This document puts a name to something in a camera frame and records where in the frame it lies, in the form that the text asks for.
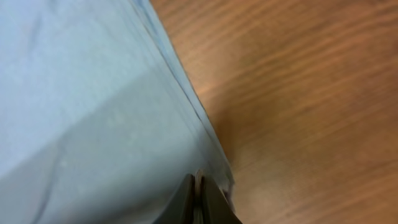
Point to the light blue printed t-shirt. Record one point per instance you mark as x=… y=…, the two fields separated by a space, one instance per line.
x=99 y=121

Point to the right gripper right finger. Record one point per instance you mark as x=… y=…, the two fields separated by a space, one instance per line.
x=215 y=207

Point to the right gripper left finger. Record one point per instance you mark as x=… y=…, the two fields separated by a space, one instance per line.
x=179 y=209

